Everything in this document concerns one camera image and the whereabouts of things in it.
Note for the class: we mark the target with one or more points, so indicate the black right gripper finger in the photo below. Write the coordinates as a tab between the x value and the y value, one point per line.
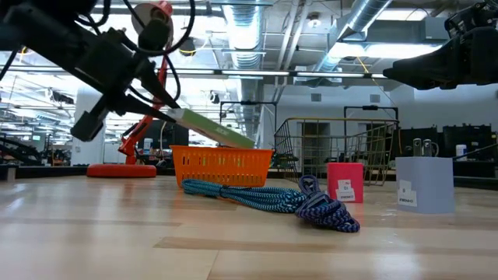
432	70

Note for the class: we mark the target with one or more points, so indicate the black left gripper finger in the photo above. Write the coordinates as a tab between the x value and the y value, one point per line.
161	87
148	109

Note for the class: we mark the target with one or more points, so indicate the white box with printed labels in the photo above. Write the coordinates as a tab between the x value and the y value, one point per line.
210	128

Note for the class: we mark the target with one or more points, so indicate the small light blue box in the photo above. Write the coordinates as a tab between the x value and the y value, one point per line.
428	183

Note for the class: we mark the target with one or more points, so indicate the small pink box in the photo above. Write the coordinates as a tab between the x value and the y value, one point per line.
344	173

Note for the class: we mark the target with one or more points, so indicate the white canister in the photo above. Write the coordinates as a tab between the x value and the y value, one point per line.
461	152
148	147

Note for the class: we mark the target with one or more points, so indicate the bright ceiling light panel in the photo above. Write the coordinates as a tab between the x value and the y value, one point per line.
389	50

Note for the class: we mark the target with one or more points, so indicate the red desk lamp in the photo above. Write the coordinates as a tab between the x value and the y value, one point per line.
120	171

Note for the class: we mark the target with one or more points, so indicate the white building pillar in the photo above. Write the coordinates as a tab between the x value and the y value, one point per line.
91	155

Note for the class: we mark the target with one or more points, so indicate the black equipment cases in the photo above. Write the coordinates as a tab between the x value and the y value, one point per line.
467	136

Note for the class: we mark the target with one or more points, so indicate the silver metal cylinder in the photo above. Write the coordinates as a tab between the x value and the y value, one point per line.
428	148
417	148

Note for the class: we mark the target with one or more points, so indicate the long ceiling light strip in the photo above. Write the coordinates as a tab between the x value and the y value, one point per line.
253	72

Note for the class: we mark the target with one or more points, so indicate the orange plastic basket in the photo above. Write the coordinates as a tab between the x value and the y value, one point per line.
221	167

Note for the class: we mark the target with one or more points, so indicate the black ceiling camera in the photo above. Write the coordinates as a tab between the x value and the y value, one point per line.
187	46

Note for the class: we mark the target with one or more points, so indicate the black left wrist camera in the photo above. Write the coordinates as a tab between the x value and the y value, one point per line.
153	35

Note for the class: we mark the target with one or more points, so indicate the black stand frame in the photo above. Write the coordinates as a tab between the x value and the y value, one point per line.
369	107

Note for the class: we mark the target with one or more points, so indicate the silver spiral ventilation duct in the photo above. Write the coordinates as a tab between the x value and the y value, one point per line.
365	11

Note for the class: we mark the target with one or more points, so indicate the wide silver ventilation duct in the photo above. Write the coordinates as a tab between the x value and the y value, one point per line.
245	31

